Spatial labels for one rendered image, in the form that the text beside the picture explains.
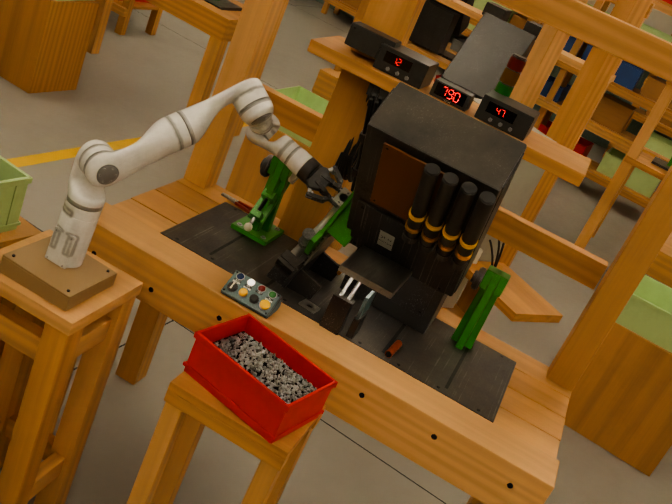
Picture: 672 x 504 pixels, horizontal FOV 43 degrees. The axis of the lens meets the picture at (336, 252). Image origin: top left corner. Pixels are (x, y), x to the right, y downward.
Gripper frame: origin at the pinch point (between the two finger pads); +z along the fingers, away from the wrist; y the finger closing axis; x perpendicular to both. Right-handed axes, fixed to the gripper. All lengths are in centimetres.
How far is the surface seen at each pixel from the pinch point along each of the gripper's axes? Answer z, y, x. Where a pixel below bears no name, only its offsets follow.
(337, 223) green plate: 5.2, -8.3, -5.3
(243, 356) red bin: 13, -56, -18
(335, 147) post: -15.3, 19.3, 18.2
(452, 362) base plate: 57, -10, 10
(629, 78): 57, 495, 474
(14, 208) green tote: -64, -66, 4
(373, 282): 24.6, -19.3, -20.4
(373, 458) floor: 70, -27, 121
